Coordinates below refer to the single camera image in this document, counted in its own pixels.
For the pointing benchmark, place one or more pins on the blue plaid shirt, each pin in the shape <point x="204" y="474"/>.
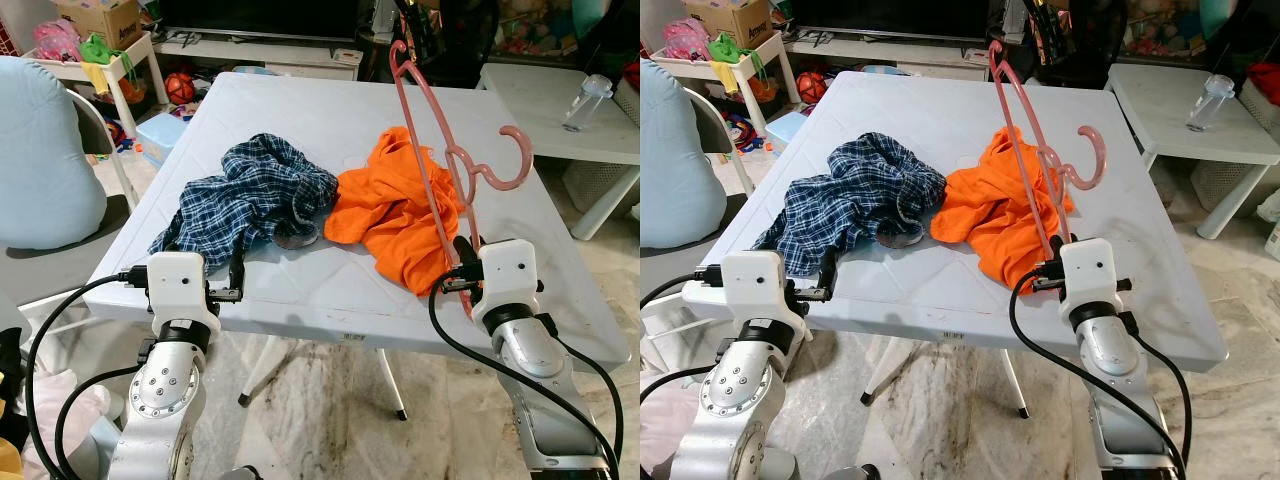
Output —
<point x="240" y="190"/>
<point x="850" y="190"/>

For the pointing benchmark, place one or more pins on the pink plastic hanger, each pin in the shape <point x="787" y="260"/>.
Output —
<point x="1098" y="160"/>
<point x="526" y="160"/>

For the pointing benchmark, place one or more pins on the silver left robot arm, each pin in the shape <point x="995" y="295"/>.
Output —
<point x="165" y="390"/>
<point x="740" y="390"/>

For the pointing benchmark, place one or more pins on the white folding table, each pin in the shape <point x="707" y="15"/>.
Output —
<point x="900" y="290"/>
<point x="300" y="290"/>

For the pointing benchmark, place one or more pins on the orange cloth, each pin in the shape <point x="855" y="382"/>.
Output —
<point x="385" y="210"/>
<point x="990" y="210"/>

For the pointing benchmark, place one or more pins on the grey folding chair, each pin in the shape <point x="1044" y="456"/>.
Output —
<point x="690" y="270"/>
<point x="60" y="270"/>

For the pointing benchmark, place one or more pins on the pale blue step stool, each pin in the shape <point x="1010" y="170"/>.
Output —
<point x="785" y="130"/>
<point x="165" y="135"/>

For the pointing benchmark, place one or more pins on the white perforated hamper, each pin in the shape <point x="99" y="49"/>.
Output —
<point x="595" y="185"/>
<point x="1220" y="185"/>

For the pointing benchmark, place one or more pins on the small white side table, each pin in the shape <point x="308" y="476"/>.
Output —
<point x="530" y="100"/>
<point x="1150" y="100"/>

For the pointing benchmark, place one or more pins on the red ball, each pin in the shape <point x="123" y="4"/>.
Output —
<point x="811" y="88"/>
<point x="180" y="88"/>

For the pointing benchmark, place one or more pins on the clear plastic bottle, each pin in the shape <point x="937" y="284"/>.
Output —
<point x="1208" y="110"/>
<point x="585" y="110"/>

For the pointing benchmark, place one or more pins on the white cloth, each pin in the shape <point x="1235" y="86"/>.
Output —
<point x="80" y="420"/>
<point x="665" y="430"/>

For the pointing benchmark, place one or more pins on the white television bench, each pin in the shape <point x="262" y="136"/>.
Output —
<point x="880" y="55"/>
<point x="250" y="58"/>

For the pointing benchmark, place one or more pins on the small white toy table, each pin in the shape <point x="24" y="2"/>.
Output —
<point x="770" y="50"/>
<point x="140" y="50"/>

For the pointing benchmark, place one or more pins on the green toy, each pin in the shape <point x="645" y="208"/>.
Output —
<point x="730" y="48"/>
<point x="100" y="48"/>

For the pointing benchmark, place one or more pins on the red cloth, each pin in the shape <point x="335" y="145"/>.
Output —
<point x="1265" y="82"/>
<point x="632" y="75"/>

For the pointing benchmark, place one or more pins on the black television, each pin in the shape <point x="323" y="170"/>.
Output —
<point x="890" y="20"/>
<point x="260" y="20"/>

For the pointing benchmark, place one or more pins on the cardboard box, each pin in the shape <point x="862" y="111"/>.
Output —
<point x="730" y="25"/>
<point x="100" y="25"/>

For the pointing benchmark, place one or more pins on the pink toy bag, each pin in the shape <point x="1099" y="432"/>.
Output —
<point x="687" y="42"/>
<point x="57" y="42"/>

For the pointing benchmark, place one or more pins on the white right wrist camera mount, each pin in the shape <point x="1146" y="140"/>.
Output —
<point x="1088" y="275"/>
<point x="505" y="280"/>

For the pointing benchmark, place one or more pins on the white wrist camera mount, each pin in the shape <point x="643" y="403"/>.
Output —
<point x="505" y="280"/>
<point x="180" y="285"/>
<point x="755" y="285"/>
<point x="1088" y="275"/>

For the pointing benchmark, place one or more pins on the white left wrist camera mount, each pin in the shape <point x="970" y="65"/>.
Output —
<point x="755" y="285"/>
<point x="180" y="285"/>

